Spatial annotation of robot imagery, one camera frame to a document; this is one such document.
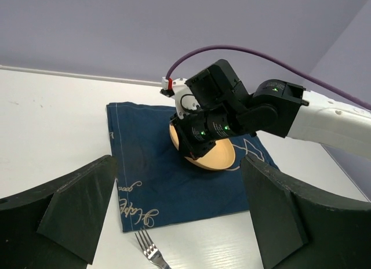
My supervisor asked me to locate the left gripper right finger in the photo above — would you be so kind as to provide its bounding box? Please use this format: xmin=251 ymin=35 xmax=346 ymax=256
xmin=241 ymin=155 xmax=370 ymax=268

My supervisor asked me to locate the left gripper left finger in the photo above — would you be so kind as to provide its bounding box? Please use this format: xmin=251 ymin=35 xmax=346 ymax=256
xmin=1 ymin=155 xmax=118 ymax=268

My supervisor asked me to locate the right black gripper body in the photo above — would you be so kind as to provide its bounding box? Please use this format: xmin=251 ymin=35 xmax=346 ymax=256
xmin=170 ymin=106 xmax=249 ymax=160

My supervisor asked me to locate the yellow round plate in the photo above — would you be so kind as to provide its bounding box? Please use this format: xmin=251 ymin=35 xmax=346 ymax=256
xmin=184 ymin=139 xmax=236 ymax=170

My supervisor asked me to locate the dark blue fish-print cloth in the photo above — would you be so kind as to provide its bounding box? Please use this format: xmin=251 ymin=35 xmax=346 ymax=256
xmin=107 ymin=102 xmax=274 ymax=232

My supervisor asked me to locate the pink-handled metal fork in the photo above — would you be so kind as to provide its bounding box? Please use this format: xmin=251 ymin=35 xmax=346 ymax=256
xmin=135 ymin=228 xmax=171 ymax=269

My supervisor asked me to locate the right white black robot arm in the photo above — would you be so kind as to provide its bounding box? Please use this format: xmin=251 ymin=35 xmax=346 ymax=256
xmin=161 ymin=59 xmax=370 ymax=160

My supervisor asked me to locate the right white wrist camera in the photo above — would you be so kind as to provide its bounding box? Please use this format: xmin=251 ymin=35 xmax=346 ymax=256
xmin=160 ymin=77 xmax=201 ymax=119

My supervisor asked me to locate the aluminium table edge rail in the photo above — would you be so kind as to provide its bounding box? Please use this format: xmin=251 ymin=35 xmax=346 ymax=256
xmin=1 ymin=65 xmax=161 ymax=86

